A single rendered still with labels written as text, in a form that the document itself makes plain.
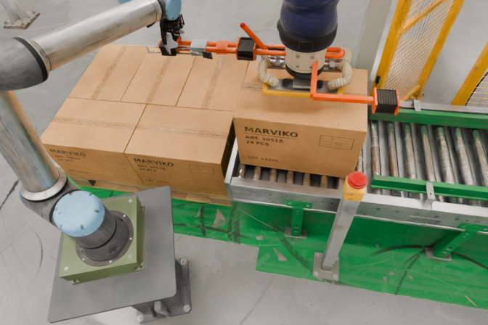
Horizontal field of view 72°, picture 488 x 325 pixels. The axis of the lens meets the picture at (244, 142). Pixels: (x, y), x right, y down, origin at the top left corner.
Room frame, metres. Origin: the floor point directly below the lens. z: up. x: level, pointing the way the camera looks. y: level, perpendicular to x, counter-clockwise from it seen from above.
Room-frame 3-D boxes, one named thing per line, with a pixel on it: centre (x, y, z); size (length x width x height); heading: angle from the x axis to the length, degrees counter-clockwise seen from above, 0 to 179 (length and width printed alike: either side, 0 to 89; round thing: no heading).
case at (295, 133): (1.13, -0.31, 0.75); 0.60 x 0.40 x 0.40; 71
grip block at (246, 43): (1.19, -0.07, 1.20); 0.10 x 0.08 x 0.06; 164
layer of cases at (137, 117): (1.71, 0.57, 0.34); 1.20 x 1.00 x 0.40; 73
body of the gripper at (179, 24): (1.28, 0.23, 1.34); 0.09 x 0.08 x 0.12; 73
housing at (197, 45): (1.25, 0.14, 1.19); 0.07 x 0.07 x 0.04; 74
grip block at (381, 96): (0.79, -0.53, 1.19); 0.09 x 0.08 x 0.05; 164
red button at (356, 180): (0.58, -0.39, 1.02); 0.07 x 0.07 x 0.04
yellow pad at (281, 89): (1.03, -0.28, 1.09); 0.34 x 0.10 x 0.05; 74
